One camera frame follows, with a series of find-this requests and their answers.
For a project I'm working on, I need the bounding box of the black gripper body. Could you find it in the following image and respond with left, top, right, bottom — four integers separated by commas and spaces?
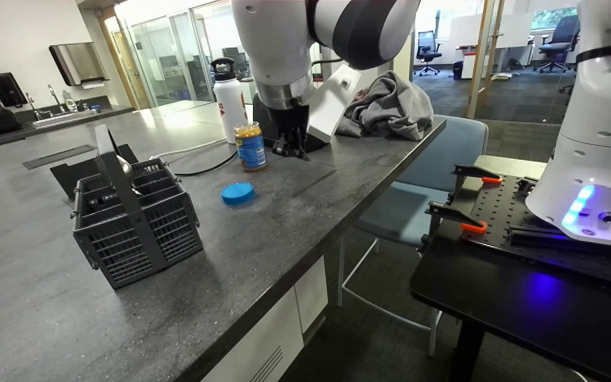
269, 102, 315, 148

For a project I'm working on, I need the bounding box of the black toaster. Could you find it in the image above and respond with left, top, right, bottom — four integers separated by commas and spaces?
251, 94, 331, 155

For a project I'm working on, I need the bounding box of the peanut butter jar blue label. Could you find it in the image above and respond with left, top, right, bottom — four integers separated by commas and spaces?
234, 123, 269, 174

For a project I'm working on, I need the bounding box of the blue round lid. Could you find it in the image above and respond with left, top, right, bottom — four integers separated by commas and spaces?
218, 179, 257, 209

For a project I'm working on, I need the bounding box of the white bottle with black cap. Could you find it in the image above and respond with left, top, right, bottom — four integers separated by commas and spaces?
207, 56, 251, 143

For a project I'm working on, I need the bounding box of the grey crumpled cloth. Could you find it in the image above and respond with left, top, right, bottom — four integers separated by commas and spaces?
332, 70, 434, 143

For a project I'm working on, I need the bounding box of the blue upholstered chair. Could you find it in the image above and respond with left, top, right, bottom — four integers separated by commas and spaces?
339, 113, 491, 357

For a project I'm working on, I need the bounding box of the black office chair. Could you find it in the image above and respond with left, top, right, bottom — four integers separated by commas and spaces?
537, 8, 581, 70
413, 26, 444, 73

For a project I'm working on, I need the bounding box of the silver spoon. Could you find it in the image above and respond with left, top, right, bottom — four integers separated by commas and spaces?
112, 155, 138, 179

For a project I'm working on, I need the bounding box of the dark grey cutlery basket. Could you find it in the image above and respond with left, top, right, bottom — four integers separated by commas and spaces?
70, 125, 206, 293

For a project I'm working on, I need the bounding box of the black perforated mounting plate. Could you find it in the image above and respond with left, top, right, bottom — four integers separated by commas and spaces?
459, 174, 611, 293

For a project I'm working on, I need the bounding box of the paper towel dispenser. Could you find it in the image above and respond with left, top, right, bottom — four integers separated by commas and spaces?
44, 39, 108, 88

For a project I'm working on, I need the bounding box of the sink faucet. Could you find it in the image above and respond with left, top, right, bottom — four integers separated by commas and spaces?
43, 83, 65, 116

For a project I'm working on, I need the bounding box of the black robot table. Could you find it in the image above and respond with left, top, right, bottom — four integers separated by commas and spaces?
407, 223, 611, 382

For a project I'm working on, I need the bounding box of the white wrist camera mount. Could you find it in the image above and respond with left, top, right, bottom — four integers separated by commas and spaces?
306, 64, 359, 143

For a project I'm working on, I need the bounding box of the black cable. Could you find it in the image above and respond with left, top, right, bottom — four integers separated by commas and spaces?
172, 148, 240, 179

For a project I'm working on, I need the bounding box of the black clamp with orange handle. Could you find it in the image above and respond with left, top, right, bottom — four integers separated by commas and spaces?
424, 201, 491, 239
451, 164, 505, 195

